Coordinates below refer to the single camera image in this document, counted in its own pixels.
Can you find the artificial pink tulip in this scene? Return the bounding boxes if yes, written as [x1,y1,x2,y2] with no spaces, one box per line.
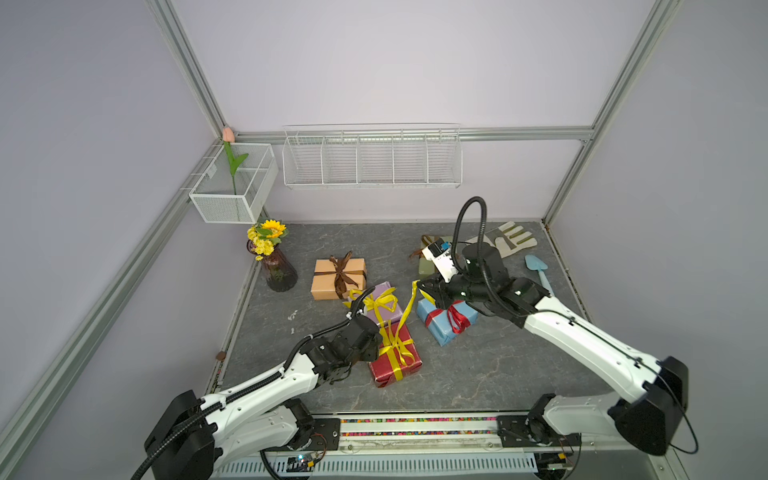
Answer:
[221,126,249,195]

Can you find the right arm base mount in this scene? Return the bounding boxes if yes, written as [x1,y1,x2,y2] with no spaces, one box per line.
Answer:
[497,393,582,448]

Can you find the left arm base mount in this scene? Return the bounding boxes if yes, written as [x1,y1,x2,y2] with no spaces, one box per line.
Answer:
[281,417,341,453]

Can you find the red gift box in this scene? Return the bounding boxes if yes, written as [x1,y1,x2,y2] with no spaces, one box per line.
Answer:
[367,320,424,389]

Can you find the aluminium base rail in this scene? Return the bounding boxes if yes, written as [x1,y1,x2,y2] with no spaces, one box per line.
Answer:
[213,412,688,479]

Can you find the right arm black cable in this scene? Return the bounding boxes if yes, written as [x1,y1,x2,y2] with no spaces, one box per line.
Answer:
[449,195,701,456]

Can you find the light blue garden trowel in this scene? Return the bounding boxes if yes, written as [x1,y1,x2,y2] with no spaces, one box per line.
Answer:
[525,254,554,296]

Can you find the yellow sunflower bouquet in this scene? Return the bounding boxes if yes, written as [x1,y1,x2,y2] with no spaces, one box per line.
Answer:
[246,219,289,261]

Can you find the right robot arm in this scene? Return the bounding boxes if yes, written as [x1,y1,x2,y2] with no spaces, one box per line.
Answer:
[416,274,689,456]

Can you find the small white mesh basket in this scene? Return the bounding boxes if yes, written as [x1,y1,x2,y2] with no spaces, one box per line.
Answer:
[189,142,278,225]

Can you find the dark glass vase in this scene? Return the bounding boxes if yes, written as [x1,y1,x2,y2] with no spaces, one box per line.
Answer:
[246,240,298,292]

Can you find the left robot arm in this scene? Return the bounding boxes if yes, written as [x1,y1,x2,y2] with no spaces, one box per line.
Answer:
[133,313,382,479]

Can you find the blue gift box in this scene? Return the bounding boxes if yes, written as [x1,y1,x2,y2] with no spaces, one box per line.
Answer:
[416,297,481,348]

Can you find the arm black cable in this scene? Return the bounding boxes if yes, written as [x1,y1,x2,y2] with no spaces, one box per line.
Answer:
[131,286,377,480]
[449,195,701,456]

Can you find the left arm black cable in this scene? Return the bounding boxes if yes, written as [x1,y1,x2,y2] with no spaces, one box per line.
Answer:
[131,286,377,480]

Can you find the brown ribbon on orange box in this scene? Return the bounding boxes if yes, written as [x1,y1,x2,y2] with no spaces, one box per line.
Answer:
[313,250,367,300]

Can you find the purple gift box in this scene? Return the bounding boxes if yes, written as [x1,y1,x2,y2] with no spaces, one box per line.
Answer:
[356,281,404,326]

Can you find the green gift box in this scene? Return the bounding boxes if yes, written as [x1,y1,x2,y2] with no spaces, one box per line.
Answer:
[418,253,436,279]

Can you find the brown ribbon on green box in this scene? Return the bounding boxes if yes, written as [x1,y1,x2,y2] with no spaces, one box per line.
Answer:
[409,235,436,259]

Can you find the white gardening glove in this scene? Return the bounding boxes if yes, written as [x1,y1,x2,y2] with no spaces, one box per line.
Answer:
[483,221,538,259]

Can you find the long white wire basket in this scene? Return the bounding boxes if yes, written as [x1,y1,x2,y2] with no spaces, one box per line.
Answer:
[282,123,463,189]

